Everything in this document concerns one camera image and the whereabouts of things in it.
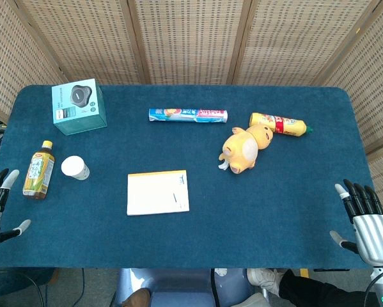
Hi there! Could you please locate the white notepad with orange edge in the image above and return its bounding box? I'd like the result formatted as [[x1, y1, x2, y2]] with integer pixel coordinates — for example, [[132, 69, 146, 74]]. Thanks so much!
[[126, 169, 191, 216]]

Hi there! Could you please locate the yellow plush toy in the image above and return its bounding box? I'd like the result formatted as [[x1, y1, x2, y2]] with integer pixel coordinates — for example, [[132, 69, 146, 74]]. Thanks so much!
[[219, 123, 274, 175]]

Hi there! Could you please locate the white sneaker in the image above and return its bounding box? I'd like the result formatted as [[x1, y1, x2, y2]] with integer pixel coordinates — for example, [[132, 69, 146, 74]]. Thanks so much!
[[246, 267, 285, 297]]

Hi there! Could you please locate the blue plastic wrap roll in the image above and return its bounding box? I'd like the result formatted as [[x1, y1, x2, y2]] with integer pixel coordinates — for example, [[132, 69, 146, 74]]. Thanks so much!
[[148, 107, 229, 123]]

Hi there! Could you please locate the yellow capped tea bottle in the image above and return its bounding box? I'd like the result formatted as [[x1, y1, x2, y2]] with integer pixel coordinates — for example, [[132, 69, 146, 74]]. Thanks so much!
[[22, 140, 56, 200]]

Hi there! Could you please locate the teal speaker product box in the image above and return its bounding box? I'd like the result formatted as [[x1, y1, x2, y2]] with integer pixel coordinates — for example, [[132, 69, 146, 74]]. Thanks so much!
[[51, 78, 108, 136]]

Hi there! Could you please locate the yellow sauce bottle green cap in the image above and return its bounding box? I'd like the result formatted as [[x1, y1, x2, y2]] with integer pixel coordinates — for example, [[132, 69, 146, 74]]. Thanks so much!
[[249, 112, 313, 138]]

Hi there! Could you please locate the bamboo folding screen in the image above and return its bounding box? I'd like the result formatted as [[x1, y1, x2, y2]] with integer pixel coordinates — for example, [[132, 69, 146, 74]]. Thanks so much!
[[0, 0, 383, 224]]

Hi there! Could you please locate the black floor cable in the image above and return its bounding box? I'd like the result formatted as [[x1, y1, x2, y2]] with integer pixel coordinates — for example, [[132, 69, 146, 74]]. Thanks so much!
[[72, 267, 86, 307]]

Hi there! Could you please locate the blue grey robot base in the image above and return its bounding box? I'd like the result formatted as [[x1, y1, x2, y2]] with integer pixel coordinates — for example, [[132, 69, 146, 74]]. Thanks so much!
[[114, 267, 253, 307]]

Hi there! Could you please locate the brown shoe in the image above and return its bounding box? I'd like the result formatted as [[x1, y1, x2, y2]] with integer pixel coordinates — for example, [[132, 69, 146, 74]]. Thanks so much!
[[121, 287, 152, 307]]

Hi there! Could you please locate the blue table cloth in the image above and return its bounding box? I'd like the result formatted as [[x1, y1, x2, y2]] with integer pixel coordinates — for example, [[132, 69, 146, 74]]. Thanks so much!
[[0, 84, 376, 269]]

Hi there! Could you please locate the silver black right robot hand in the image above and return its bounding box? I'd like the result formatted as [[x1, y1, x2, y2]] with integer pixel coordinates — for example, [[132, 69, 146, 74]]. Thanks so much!
[[329, 178, 383, 267]]

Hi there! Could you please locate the white paper cup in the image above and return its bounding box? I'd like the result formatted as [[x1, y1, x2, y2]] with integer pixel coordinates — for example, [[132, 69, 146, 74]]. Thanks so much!
[[61, 155, 91, 182]]

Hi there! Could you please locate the black trouser leg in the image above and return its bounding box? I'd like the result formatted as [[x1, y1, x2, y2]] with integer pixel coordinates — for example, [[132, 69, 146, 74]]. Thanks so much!
[[279, 269, 381, 307]]

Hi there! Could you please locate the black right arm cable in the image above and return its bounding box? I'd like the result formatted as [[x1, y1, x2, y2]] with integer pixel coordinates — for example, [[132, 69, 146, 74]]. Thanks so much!
[[363, 270, 383, 307]]

